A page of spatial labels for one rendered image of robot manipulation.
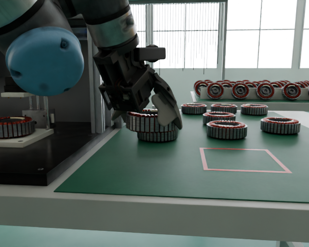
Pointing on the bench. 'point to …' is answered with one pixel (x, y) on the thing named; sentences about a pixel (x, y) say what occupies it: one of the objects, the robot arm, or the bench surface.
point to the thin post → (47, 112)
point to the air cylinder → (39, 117)
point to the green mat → (169, 167)
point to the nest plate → (26, 140)
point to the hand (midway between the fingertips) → (153, 122)
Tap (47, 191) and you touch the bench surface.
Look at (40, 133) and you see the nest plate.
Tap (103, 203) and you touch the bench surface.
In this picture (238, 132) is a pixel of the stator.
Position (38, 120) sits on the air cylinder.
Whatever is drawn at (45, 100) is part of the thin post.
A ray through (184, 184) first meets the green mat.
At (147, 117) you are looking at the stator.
